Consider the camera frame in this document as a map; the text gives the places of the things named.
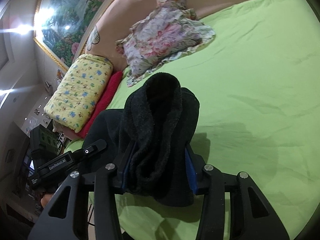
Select floral ruffled pillow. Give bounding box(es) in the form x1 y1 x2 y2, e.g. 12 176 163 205
116 0 215 87

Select gold framed landscape painting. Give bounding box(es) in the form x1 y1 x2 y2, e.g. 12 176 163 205
34 0 114 71

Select yellow cartoon print quilt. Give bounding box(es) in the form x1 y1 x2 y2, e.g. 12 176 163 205
44 54 113 133

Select green bed sheet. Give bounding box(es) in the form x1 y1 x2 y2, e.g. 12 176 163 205
63 0 320 240

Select red folded blanket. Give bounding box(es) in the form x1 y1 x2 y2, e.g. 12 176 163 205
75 71 123 139

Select black fleece pants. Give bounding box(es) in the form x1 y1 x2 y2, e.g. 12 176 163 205
81 73 200 207

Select person's left hand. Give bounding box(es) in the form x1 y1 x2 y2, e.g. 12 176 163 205
41 193 54 208

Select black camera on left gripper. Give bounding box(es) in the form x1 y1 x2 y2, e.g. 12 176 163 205
30 125 59 168

